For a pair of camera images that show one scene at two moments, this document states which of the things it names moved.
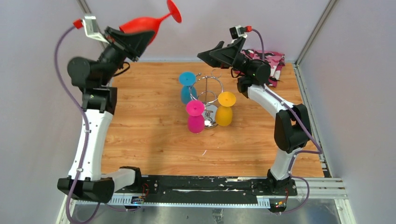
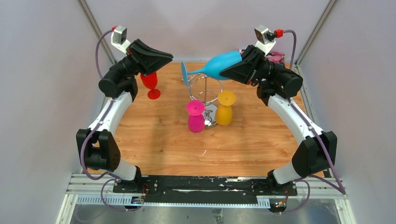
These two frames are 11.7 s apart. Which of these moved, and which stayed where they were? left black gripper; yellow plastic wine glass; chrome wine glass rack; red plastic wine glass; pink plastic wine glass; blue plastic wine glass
Moved: left black gripper; blue plastic wine glass; red plastic wine glass
Stayed: chrome wine glass rack; yellow plastic wine glass; pink plastic wine glass
